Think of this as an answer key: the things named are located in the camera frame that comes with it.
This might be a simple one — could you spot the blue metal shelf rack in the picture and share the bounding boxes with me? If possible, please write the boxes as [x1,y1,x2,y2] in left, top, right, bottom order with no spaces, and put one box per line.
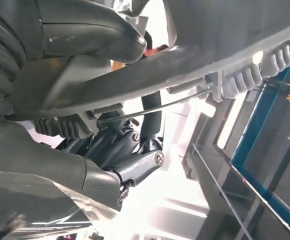
[231,36,290,239]

